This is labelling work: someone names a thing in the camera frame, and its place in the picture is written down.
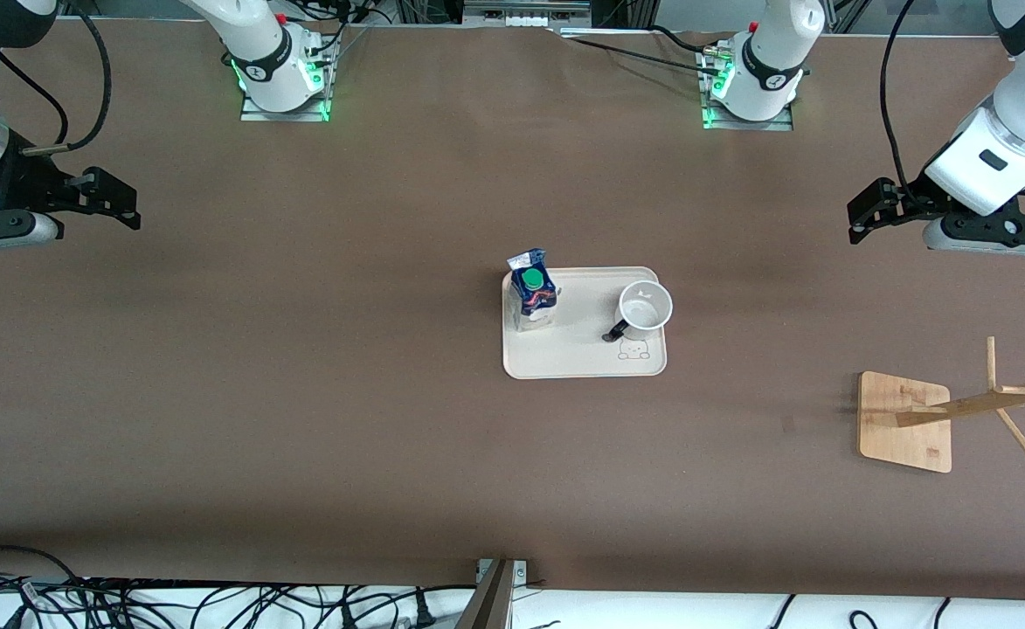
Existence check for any white smiley cup black handle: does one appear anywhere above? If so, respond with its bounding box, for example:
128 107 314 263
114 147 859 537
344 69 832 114
601 281 674 343

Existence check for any blue white milk carton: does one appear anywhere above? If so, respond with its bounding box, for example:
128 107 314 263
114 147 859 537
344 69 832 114
506 248 559 333

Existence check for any wooden cup rack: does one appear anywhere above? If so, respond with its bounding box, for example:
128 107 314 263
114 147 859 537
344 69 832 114
857 336 1025 474

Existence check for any beige rabbit tray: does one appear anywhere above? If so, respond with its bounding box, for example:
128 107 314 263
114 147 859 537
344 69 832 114
502 266 668 380

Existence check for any grey power strip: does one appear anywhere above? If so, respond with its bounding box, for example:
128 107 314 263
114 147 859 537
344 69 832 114
462 0 592 29

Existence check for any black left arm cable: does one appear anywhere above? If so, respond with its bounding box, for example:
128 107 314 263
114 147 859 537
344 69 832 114
879 0 919 206

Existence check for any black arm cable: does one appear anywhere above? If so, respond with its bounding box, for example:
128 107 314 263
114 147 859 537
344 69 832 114
879 0 919 206
18 0 114 158
0 48 70 147

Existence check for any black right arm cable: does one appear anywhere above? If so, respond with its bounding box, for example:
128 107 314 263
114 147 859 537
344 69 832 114
0 48 70 147
18 0 114 158

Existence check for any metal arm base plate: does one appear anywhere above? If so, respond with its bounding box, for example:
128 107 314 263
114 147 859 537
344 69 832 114
239 35 332 123
700 44 795 132

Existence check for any black cable on table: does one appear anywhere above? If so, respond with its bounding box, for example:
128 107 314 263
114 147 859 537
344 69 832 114
556 33 727 78
648 24 724 53

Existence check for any silver metal bracket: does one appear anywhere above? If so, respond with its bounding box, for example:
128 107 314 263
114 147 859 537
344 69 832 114
475 559 530 588

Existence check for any grey metal post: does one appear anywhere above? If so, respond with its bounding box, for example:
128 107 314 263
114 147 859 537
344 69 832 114
455 559 517 629

